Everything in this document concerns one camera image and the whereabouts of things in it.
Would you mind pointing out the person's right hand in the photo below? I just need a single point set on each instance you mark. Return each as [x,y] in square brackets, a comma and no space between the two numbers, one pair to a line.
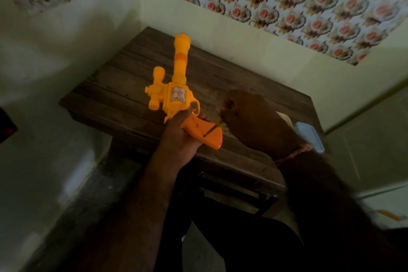
[258,125]

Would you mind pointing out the person's left hand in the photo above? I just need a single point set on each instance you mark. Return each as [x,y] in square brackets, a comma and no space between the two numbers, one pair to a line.
[177,146]

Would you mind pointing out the person's right fingers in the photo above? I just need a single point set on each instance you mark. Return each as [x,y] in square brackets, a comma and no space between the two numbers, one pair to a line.
[228,106]

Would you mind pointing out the person's left thumb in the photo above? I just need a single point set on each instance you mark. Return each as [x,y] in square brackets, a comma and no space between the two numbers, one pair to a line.
[182,116]

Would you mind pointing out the orange toy gun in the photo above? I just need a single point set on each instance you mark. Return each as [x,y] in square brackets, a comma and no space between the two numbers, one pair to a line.
[178,96]

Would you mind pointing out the person's right forearm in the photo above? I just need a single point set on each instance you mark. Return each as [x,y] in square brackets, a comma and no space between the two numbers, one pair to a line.
[331,217]

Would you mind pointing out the person's left forearm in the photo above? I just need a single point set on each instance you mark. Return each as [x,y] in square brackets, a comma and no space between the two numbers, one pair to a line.
[127,224]

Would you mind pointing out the white paper card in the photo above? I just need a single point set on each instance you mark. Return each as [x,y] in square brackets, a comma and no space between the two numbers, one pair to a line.
[286,118]

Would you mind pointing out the red thread wristband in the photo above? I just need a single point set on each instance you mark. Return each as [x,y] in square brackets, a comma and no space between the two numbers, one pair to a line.
[293,154]

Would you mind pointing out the light blue plastic box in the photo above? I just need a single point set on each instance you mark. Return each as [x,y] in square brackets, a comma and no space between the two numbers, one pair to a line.
[309,136]

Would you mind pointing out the person's dark trousers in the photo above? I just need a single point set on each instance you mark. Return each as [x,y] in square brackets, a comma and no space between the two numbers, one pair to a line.
[248,240]

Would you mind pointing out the dark object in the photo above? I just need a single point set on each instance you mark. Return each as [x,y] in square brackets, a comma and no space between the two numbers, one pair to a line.
[6,125]

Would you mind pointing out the orange stick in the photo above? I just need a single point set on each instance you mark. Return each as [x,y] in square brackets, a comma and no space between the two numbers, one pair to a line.
[389,215]

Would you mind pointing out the dark wooden table frame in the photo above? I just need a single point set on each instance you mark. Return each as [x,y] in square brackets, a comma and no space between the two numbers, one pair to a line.
[236,185]

